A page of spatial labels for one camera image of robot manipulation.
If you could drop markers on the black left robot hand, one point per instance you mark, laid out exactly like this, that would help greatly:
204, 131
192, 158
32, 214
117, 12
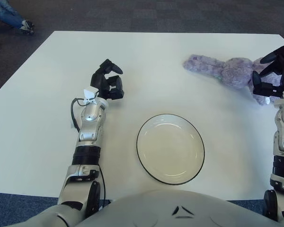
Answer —
98, 82

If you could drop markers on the purple plush bunny doll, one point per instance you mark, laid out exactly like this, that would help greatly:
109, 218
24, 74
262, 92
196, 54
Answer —
234, 71

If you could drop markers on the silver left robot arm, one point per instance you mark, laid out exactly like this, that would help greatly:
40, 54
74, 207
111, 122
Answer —
90, 118

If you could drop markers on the white plate with black rim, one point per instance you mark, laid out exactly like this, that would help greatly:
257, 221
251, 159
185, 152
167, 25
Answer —
170, 151

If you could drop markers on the grey sneaker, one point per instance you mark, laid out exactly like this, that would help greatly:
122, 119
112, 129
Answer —
27, 26

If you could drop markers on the person's leg in jeans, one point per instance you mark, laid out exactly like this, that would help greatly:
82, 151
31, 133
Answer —
7, 11

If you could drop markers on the grey robot torso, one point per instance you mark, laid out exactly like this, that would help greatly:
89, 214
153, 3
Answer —
156, 208

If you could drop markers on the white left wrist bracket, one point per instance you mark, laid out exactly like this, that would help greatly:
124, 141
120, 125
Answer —
90, 91

